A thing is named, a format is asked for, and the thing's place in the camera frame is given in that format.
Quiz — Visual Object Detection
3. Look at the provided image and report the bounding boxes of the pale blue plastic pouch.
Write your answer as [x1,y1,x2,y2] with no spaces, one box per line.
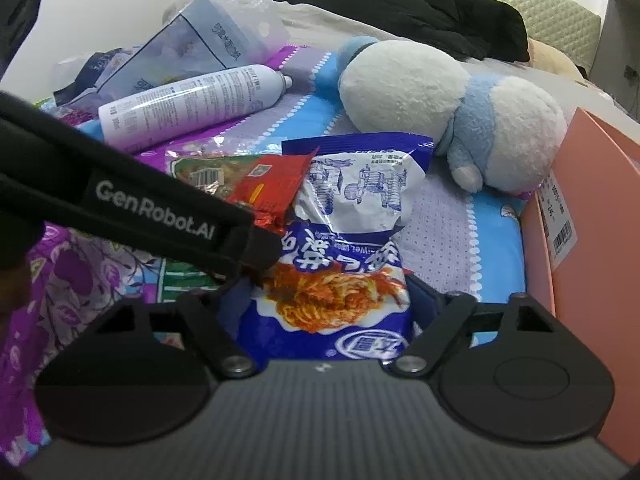
[92,0,292,96]

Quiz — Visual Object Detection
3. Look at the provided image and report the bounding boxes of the cream quilted headboard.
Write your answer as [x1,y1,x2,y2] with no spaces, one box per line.
[345,0,602,83]

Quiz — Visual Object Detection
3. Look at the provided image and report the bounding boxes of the white and blue plush toy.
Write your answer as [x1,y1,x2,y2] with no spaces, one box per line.
[334,35,569,196]

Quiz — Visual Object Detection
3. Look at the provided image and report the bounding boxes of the red snack packet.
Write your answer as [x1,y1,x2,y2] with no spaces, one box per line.
[224,147,321,241]

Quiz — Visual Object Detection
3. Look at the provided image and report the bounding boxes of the purple floral bedsheet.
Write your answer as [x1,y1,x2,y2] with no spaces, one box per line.
[0,45,531,461]

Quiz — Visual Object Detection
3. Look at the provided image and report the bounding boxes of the green clear snack packet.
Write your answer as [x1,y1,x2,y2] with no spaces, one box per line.
[166,151,263,200]

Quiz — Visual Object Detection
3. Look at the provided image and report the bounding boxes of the pink cardboard box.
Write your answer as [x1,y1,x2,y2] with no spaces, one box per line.
[519,106,640,463]

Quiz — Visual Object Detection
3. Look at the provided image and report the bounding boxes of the blue noodle-print snack packet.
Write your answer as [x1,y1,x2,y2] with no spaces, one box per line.
[236,217,417,362]

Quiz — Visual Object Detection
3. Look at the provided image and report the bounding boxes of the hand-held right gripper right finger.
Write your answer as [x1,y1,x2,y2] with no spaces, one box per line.
[389,275,557,377]

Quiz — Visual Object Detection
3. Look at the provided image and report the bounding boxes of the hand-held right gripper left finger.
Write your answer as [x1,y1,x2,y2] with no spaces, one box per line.
[94,278,262,380]

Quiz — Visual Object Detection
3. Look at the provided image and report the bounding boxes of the white and blue snack packet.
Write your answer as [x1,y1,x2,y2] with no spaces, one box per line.
[281,132,435,242]

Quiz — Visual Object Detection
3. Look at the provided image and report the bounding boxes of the white spray bottle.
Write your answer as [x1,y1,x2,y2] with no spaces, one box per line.
[97,63,295,154]

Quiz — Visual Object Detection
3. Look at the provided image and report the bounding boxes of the black clothing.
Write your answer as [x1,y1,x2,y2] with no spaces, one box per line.
[269,0,531,64]

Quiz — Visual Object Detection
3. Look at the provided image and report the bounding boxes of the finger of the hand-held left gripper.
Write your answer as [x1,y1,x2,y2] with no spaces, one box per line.
[220,224,284,282]

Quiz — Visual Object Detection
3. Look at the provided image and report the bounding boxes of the grey blanket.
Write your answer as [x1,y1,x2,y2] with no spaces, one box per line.
[160,0,621,106]

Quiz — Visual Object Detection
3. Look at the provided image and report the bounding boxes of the pale pink pillow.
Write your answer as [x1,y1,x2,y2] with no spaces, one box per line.
[527,37,587,82]

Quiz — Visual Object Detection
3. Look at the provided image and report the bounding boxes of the dark blue snack packet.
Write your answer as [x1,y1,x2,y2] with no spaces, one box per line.
[52,49,132,107]

